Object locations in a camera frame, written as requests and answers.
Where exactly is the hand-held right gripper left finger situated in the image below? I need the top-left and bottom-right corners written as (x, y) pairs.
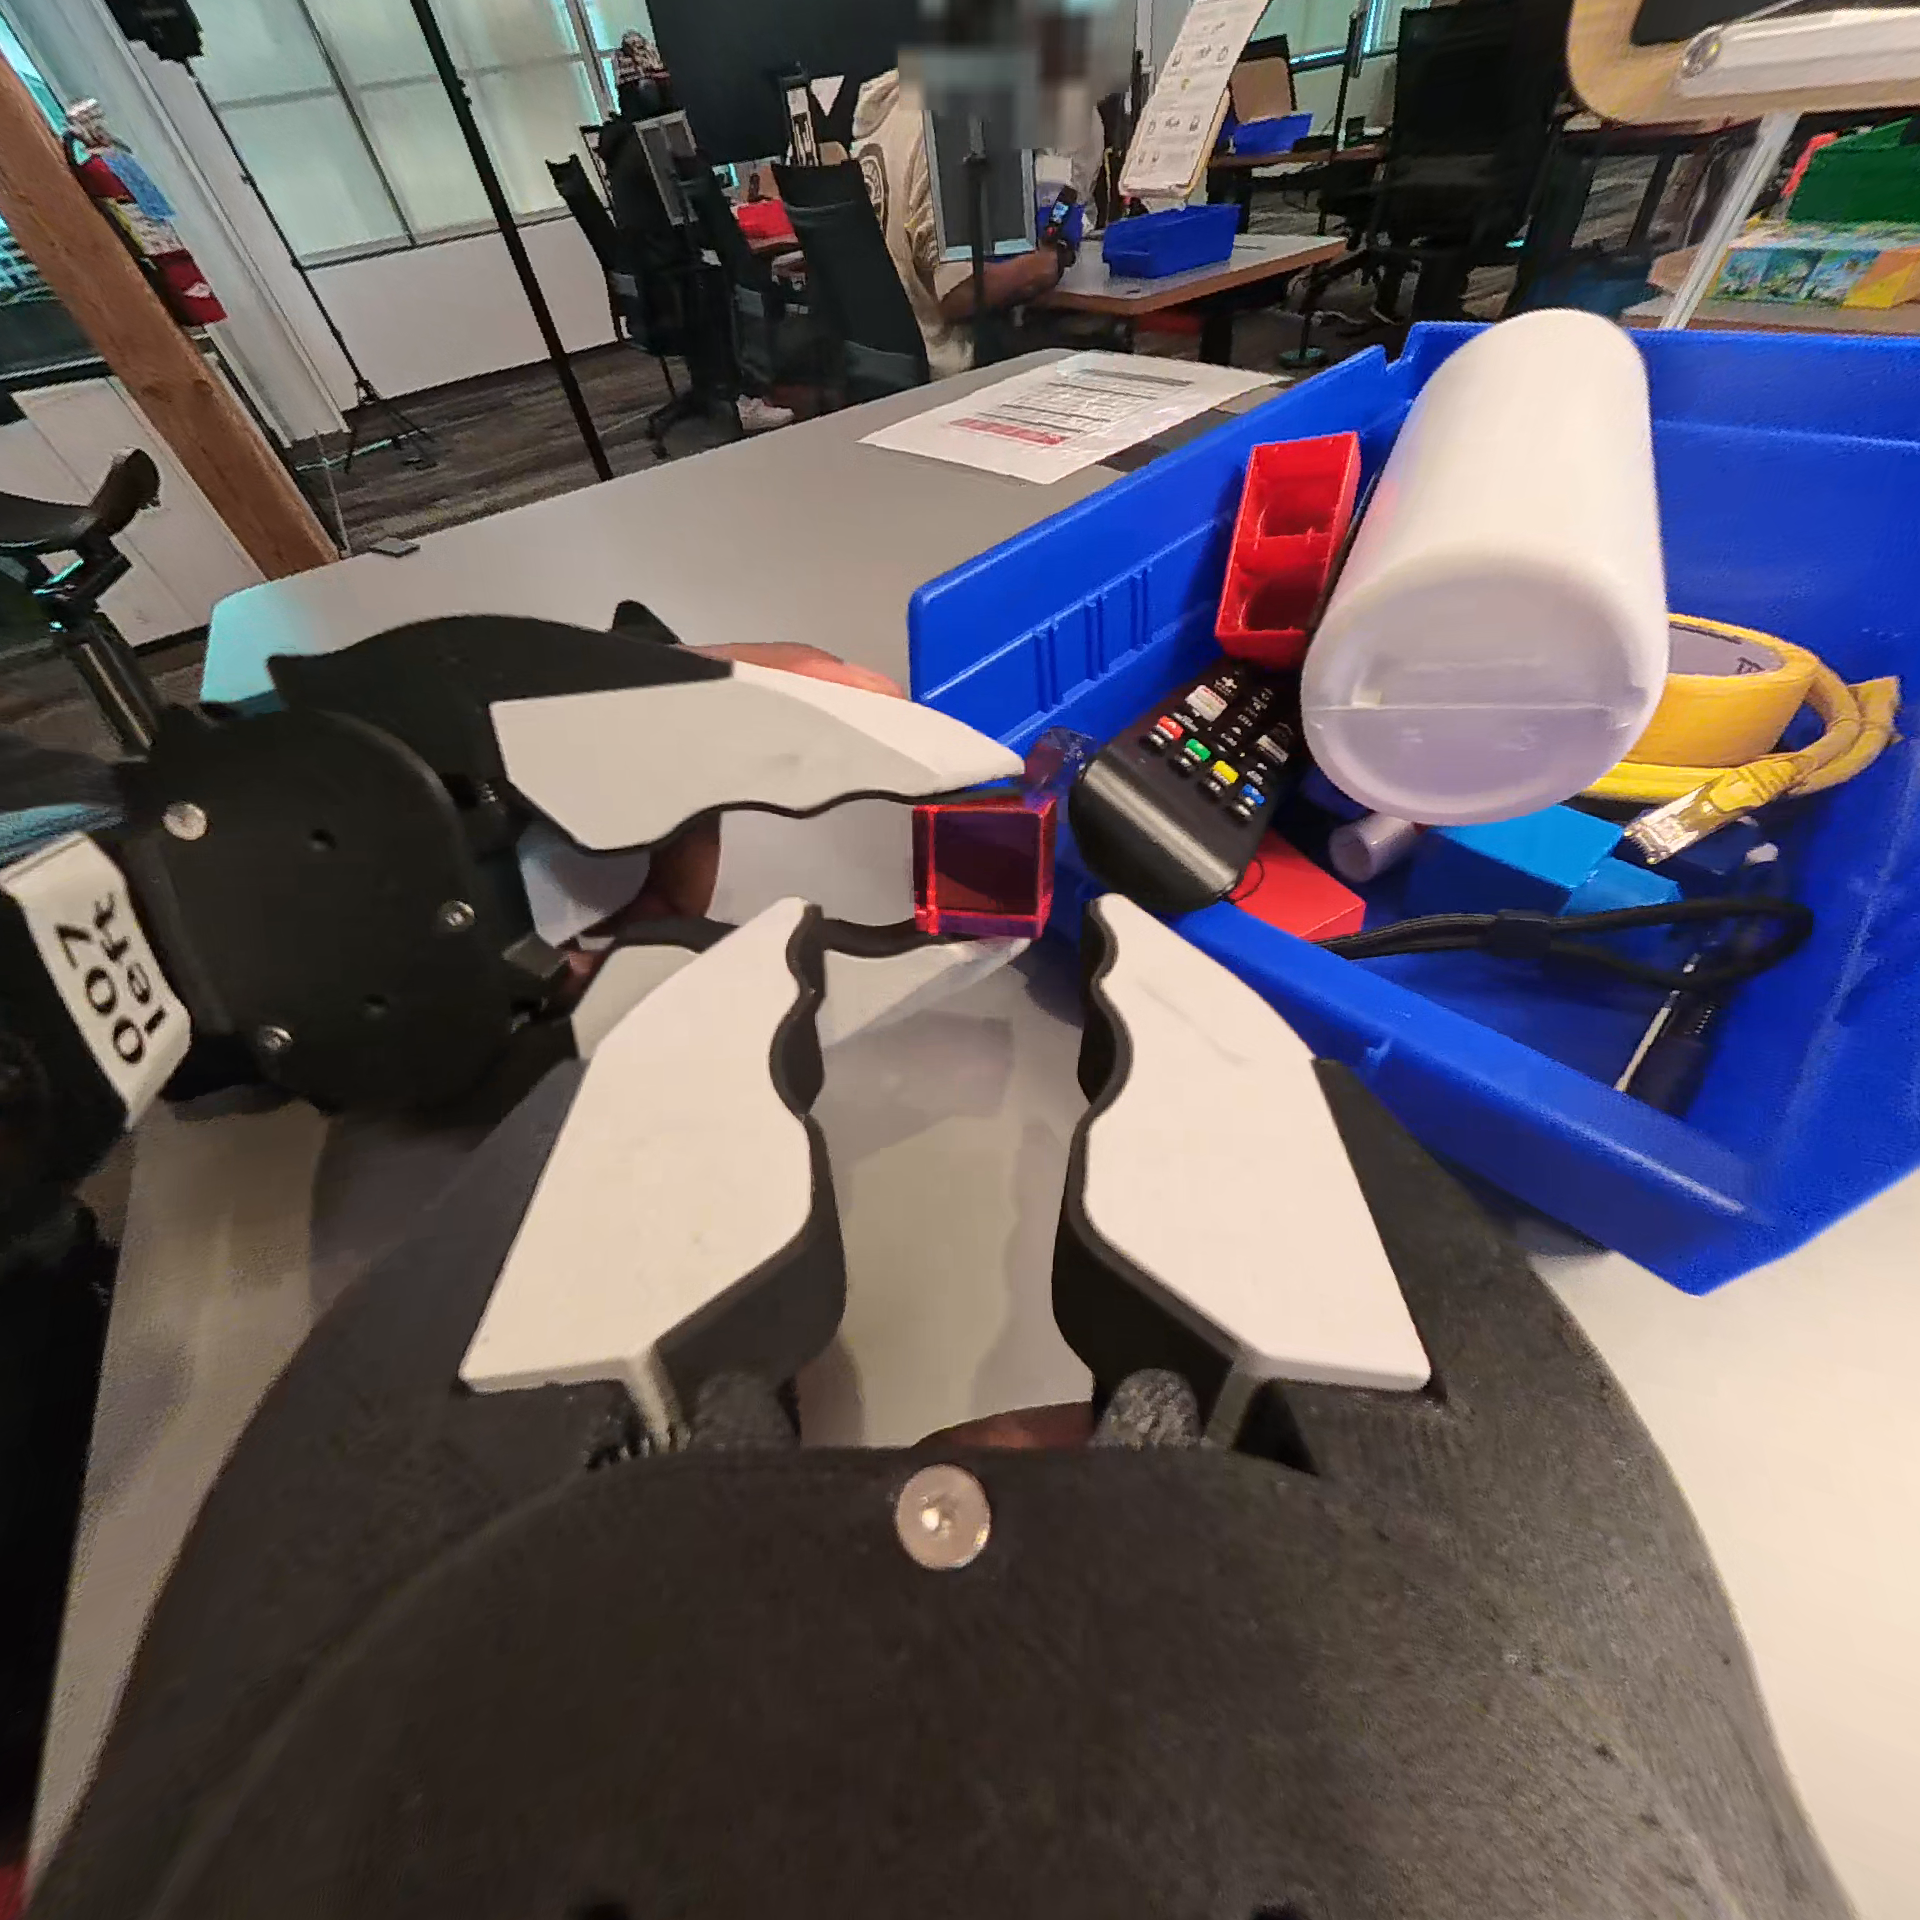
top-left (456, 897), bottom-right (846, 1442)

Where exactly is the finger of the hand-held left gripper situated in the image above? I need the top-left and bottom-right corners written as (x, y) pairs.
top-left (565, 900), bottom-right (1039, 1060)
top-left (489, 666), bottom-right (1029, 859)

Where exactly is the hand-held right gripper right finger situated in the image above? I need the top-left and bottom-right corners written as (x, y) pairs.
top-left (1051, 895), bottom-right (1434, 1442)

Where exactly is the red translucent cube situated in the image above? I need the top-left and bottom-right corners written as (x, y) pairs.
top-left (910, 731), bottom-right (1098, 943)

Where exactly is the blue plastic bin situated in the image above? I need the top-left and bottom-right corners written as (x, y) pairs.
top-left (906, 319), bottom-right (1920, 1296)

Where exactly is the red toy building block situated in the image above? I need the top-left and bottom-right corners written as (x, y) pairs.
top-left (1211, 432), bottom-right (1363, 671)

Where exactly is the person's left hand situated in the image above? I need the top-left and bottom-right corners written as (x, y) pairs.
top-left (629, 643), bottom-right (906, 931)

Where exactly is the red plastic piece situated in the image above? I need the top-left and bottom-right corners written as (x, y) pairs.
top-left (1230, 832), bottom-right (1369, 945)

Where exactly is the black remote control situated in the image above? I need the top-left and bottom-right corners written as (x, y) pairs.
top-left (1067, 661), bottom-right (1308, 913)

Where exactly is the blue plastic part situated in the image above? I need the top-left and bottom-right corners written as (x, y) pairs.
top-left (1401, 806), bottom-right (1681, 920)

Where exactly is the printed paper sheet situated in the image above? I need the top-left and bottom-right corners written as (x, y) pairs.
top-left (857, 352), bottom-right (1278, 486)

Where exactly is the black saddle seat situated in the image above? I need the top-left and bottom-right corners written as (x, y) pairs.
top-left (0, 446), bottom-right (167, 752)

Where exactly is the black office chair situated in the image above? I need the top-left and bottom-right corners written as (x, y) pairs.
top-left (544, 151), bottom-right (751, 445)
top-left (771, 156), bottom-right (931, 408)

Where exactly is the black pole stand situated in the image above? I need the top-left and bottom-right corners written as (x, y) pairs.
top-left (408, 0), bottom-right (617, 483)

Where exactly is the black tripod light stand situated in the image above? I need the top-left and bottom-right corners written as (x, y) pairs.
top-left (103, 0), bottom-right (439, 471)

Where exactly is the white plastic cup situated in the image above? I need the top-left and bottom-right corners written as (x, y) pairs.
top-left (1297, 307), bottom-right (1670, 828)

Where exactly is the small blue bin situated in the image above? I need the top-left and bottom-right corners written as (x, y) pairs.
top-left (1101, 203), bottom-right (1244, 282)

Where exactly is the red fire extinguisher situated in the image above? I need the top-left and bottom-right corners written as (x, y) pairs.
top-left (59, 96), bottom-right (229, 330)

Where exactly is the black computer monitor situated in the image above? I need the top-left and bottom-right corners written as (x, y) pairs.
top-left (643, 0), bottom-right (931, 161)

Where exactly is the yellow tape roll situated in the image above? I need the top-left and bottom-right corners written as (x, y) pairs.
top-left (1619, 612), bottom-right (1824, 771)

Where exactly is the dotted paper sign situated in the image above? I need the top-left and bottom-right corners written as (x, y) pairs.
top-left (1116, 0), bottom-right (1273, 198)

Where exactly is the colourful printed box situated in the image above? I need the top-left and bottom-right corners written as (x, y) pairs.
top-left (1702, 224), bottom-right (1920, 311)

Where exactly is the black board wooden rim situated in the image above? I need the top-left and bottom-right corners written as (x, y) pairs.
top-left (1566, 0), bottom-right (1920, 131)

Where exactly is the green plastic item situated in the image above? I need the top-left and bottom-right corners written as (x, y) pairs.
top-left (1783, 126), bottom-right (1920, 228)

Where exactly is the white light bar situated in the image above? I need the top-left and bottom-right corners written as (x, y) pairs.
top-left (1679, 0), bottom-right (1920, 108)

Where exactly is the black cable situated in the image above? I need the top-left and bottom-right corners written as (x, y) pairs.
top-left (1320, 897), bottom-right (1817, 993)

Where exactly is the wooden post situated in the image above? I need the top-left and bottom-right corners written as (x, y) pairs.
top-left (0, 60), bottom-right (340, 581)

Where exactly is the yellow ethernet cable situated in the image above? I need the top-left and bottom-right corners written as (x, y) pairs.
top-left (1581, 675), bottom-right (1903, 869)

